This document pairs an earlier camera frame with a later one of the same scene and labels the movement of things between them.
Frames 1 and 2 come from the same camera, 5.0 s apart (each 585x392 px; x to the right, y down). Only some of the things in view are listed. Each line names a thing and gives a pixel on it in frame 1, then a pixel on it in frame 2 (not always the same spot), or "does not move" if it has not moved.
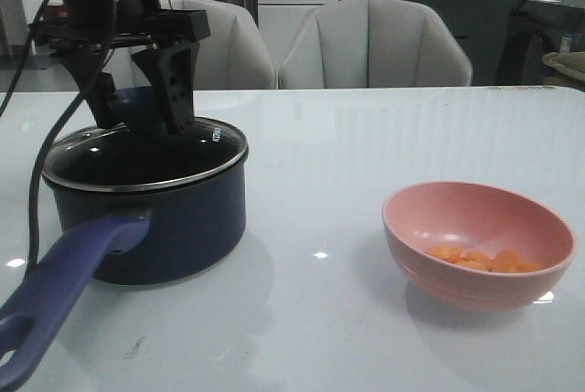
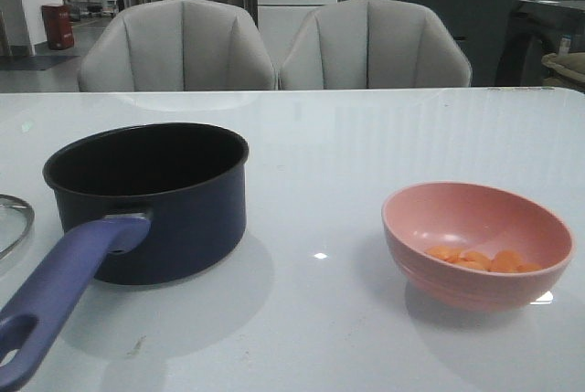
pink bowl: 474,247 does not move
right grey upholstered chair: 370,41 does not move
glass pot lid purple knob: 126,159 to 16,222
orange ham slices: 501,260 does not move
